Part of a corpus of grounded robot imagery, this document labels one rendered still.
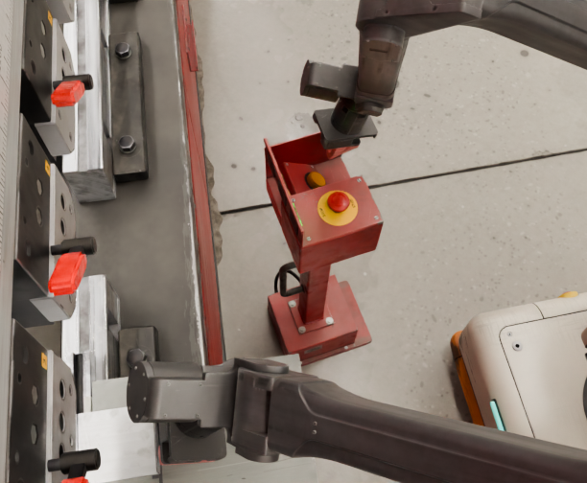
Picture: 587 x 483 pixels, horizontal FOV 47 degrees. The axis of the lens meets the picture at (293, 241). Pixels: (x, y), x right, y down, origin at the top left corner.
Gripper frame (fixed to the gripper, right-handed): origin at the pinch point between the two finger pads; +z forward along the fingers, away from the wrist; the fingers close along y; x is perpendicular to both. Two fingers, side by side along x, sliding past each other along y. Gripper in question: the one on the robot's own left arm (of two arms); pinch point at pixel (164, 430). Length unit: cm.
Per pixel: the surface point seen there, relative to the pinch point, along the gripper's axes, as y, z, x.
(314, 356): -33, 72, 76
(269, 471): 6.2, -4.7, 10.9
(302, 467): 6.4, -6.8, 14.3
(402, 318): -41, 60, 100
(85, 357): -10.8, 6.5, -7.2
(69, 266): -9.7, -22.7, -17.4
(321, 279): -40, 38, 57
